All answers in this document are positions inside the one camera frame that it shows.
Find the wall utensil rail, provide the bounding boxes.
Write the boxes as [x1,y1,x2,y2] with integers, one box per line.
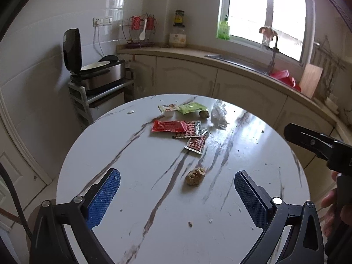
[311,35,347,97]

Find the cloth on faucet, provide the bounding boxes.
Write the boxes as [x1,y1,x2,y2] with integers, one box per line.
[259,26,277,42]

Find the black silver rice cooker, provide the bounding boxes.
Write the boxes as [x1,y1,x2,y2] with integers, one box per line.
[63,28,125,91]

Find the brown food chunk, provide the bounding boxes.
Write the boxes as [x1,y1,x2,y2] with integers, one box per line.
[199,110,210,119]

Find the wooden cutting board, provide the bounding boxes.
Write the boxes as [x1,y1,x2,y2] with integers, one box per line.
[299,64,323,98]

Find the white door with handle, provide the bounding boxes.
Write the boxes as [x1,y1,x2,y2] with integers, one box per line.
[0,88,53,231]

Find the white rice spoon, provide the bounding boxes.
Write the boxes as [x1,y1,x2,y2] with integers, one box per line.
[139,19,147,41]

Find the green dish soap bottle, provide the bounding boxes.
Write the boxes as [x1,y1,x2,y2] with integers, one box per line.
[217,14,230,40]

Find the red plastic basin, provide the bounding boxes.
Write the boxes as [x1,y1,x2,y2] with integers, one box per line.
[270,70,301,92]

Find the brown food lump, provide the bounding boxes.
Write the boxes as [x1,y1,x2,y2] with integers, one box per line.
[185,167,206,187]

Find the red white checkered sachet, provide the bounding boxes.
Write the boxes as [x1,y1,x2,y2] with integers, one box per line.
[184,134,208,155]

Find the cream base cabinets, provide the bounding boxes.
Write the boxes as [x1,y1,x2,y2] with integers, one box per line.
[117,46,347,199]

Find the red snack wrapper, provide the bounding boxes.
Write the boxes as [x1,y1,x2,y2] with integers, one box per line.
[152,120,187,133]

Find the metal kitchen faucet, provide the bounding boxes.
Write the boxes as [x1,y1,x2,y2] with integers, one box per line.
[262,34,279,75]

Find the green snack wrapper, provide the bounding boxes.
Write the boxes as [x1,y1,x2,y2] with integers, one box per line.
[178,102,208,114]

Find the wall power socket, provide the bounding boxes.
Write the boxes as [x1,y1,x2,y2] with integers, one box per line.
[93,16,113,28]

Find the person's right hand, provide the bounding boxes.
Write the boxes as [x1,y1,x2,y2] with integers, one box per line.
[321,171,348,238]

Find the dark bottle yellow label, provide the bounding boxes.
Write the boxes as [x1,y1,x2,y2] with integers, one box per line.
[174,10,184,26]

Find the wire utensil rack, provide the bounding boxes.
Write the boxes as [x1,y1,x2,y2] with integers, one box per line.
[121,13,157,49]

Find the kitchen window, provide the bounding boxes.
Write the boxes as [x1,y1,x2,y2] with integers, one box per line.
[218,0,315,65]

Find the grey metal shelf rack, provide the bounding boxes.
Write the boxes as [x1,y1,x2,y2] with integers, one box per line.
[67,68,134,130]

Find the black cable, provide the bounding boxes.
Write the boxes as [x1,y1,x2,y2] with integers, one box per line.
[0,161,33,243]

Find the glass jar with label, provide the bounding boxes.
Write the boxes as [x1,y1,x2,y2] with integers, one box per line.
[169,25,187,48]

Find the clear crinkled plastic wrap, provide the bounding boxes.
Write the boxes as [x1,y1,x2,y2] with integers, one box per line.
[211,99,228,130]

